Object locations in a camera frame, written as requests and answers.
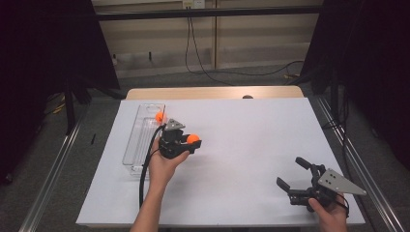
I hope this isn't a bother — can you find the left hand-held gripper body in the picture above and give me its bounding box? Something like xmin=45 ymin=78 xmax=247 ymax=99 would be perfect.
xmin=158 ymin=117 xmax=194 ymax=160

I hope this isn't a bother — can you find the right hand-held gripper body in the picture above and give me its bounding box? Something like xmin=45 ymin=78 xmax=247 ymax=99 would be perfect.
xmin=287 ymin=163 xmax=367 ymax=214

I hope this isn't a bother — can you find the clear plastic tray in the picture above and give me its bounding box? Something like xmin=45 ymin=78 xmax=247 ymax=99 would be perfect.
xmin=121 ymin=102 xmax=168 ymax=177

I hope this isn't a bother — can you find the person's left hand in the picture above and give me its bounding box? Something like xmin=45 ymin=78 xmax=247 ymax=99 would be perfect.
xmin=148 ymin=137 xmax=191 ymax=195

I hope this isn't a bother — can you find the person's right hand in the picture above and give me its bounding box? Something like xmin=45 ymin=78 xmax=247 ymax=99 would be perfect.
xmin=307 ymin=196 xmax=350 ymax=232

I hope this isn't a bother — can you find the wooden table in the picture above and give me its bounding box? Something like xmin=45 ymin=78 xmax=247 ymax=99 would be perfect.
xmin=125 ymin=85 xmax=305 ymax=101

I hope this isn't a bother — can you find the white board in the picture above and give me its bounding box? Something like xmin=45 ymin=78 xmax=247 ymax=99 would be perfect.
xmin=75 ymin=97 xmax=366 ymax=226

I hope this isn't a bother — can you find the black metal stand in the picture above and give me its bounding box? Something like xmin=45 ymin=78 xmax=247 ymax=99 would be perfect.
xmin=62 ymin=76 xmax=91 ymax=135

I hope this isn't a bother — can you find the black horizontal bar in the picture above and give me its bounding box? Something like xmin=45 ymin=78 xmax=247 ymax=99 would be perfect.
xmin=95 ymin=5 xmax=323 ymax=22

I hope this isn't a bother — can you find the black curtain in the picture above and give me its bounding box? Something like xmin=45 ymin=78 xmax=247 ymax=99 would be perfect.
xmin=0 ymin=0 xmax=121 ymax=187
xmin=299 ymin=0 xmax=410 ymax=168

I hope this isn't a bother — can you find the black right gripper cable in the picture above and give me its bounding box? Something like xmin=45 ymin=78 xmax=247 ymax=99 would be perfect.
xmin=337 ymin=193 xmax=351 ymax=220

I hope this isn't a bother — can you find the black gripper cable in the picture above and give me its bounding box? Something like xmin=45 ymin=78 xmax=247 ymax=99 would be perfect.
xmin=138 ymin=124 xmax=167 ymax=210
xmin=337 ymin=193 xmax=351 ymax=220

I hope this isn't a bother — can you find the metal floor rail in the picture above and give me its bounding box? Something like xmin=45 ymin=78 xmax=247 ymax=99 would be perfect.
xmin=17 ymin=119 xmax=83 ymax=232
xmin=313 ymin=96 xmax=405 ymax=232

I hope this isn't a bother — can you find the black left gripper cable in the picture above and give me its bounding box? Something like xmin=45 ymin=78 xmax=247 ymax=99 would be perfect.
xmin=138 ymin=124 xmax=167 ymax=210

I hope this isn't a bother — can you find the black hanging cable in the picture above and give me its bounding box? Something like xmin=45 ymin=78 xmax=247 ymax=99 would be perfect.
xmin=189 ymin=16 xmax=235 ymax=87
xmin=184 ymin=16 xmax=306 ymax=77

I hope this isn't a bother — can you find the white wall socket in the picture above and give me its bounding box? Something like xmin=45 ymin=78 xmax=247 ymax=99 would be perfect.
xmin=182 ymin=0 xmax=206 ymax=10

